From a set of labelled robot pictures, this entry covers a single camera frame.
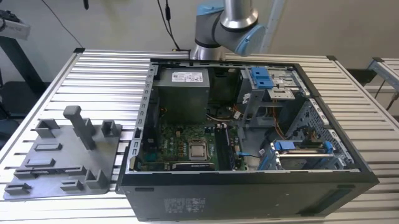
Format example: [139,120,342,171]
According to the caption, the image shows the grey disk bay cage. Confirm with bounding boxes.
[260,139,355,171]

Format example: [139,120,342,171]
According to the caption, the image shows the black CPU socket frame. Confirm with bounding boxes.
[186,139,210,162]

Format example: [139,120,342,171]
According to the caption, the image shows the thin black wall wire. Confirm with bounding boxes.
[42,0,84,49]

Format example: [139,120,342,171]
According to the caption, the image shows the blue connector with black wire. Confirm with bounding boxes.
[236,150,270,160]

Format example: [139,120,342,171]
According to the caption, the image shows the white silver wrist camera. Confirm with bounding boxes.
[0,20,32,40]

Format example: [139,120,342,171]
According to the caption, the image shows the green motherboard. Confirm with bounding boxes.
[139,125,248,172]

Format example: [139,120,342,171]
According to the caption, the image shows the grey power supply unit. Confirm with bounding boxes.
[152,67,210,124]

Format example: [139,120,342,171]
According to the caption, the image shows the white wire bundle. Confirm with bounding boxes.
[206,111,235,122]

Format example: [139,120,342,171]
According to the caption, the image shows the orange wire bundle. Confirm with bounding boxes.
[270,106,286,140]

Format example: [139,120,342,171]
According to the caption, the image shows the neighbouring metal slat table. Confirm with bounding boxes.
[363,57,399,110]

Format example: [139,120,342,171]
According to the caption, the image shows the blue disk carrier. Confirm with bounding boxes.
[271,140,334,170]

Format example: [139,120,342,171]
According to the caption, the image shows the blue drive latch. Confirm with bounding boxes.
[250,66,272,91]

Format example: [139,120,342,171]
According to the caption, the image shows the grey metal drive cage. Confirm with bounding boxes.
[236,66,299,128]

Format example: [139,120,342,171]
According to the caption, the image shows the grey plastic parts rack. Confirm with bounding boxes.
[3,105,124,201]

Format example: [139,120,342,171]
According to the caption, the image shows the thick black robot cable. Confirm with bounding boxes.
[156,0,182,51]

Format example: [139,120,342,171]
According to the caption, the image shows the black box beyond table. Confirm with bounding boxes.
[344,68,376,87]

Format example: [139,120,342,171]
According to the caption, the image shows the black graphics card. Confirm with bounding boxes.
[171,162,216,172]

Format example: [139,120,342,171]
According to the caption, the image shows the black open PC case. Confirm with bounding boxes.
[115,57,380,222]

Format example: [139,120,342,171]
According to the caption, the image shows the silver drive bracket plate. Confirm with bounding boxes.
[267,90,296,101]

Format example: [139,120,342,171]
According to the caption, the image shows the silver CPU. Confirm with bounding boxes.
[188,144,210,161]

